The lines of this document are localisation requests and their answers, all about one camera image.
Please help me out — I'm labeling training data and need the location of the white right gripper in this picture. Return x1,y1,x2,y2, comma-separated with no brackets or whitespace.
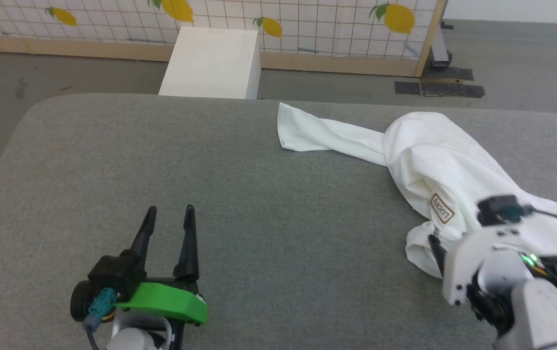
428,224,528,307

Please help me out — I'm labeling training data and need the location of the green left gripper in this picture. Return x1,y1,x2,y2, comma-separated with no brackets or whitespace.
115,205,209,326

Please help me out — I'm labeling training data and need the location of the white garment with brown label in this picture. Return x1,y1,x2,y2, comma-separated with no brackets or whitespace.
277,102,557,321

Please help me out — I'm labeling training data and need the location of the black floor tape patch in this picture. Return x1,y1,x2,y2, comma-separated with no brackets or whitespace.
394,81,423,96
421,81,486,99
420,66,475,82

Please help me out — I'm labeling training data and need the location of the white rectangular box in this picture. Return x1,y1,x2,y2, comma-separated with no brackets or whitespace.
158,27,262,100

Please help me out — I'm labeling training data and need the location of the grey metal stand leg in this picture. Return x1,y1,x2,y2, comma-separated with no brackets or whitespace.
429,18,454,69

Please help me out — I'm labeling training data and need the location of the lemon pattern partition panel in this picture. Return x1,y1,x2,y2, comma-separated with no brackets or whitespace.
0,0,447,78

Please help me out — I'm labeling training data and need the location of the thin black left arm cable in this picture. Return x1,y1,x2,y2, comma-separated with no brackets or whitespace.
83,318,102,350

